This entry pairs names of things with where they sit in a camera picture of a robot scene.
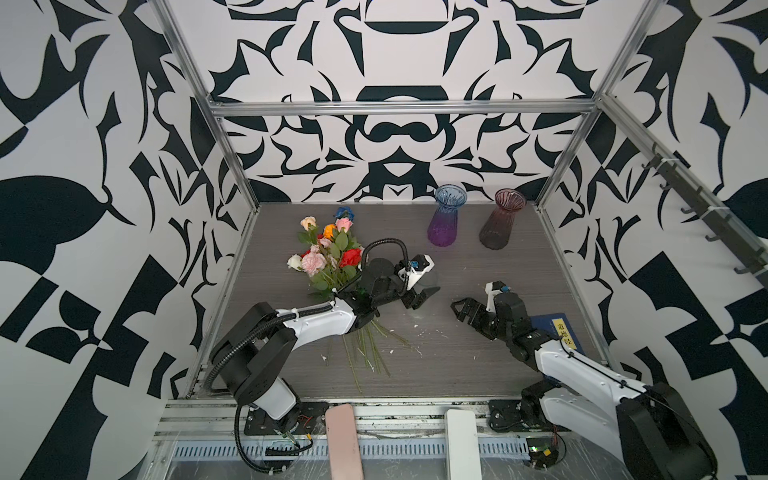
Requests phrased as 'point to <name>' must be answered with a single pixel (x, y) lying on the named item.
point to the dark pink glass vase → (497, 228)
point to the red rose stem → (352, 257)
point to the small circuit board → (543, 451)
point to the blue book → (558, 325)
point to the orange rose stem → (327, 231)
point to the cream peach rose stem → (309, 236)
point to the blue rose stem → (344, 212)
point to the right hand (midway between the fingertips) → (462, 309)
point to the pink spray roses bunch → (332, 255)
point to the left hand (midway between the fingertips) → (434, 269)
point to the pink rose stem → (342, 225)
